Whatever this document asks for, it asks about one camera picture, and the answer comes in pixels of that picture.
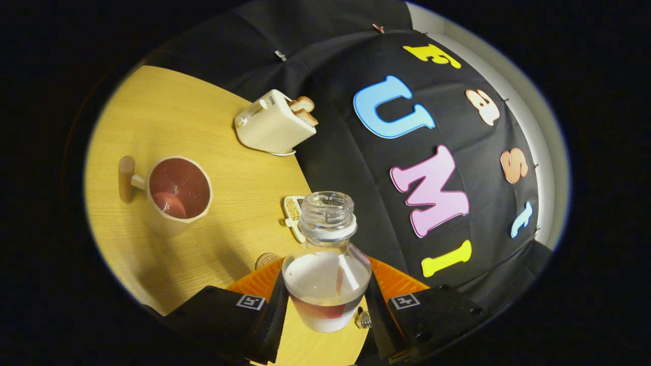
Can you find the small metal clip stand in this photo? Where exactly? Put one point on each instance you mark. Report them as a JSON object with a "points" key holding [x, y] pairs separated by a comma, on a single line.
{"points": [[363, 319]]}

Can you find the round wooden coaster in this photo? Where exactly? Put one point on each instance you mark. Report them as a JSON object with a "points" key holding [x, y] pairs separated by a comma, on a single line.
{"points": [[265, 260]]}

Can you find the wooden table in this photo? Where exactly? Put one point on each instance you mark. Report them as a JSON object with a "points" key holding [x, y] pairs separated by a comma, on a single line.
{"points": [[229, 203]]}

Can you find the cream toaster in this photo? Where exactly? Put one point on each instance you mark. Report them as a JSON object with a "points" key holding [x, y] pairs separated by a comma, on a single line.
{"points": [[272, 127]]}

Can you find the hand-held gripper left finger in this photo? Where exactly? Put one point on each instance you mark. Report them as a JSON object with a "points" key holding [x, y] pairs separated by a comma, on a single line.
{"points": [[218, 315]]}

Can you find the black backdrop cloth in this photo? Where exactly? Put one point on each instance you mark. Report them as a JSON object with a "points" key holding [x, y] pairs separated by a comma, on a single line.
{"points": [[346, 162]]}

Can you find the toast slice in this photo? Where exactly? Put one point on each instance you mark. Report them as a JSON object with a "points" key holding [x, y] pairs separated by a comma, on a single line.
{"points": [[302, 104], [308, 118]]}

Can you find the small red clip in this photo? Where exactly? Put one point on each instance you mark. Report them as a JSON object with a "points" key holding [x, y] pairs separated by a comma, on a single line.
{"points": [[378, 27]]}

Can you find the white divided seed dish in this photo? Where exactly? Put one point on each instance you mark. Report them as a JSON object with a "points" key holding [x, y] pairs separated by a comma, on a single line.
{"points": [[292, 208]]}

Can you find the small silver clip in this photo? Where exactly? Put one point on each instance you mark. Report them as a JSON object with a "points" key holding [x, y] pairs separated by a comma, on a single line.
{"points": [[280, 55]]}

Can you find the clear juice bottle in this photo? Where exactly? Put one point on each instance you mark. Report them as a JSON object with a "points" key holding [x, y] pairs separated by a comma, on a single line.
{"points": [[325, 279]]}

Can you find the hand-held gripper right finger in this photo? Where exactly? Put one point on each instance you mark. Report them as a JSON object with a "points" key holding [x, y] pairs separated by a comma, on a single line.
{"points": [[432, 317]]}

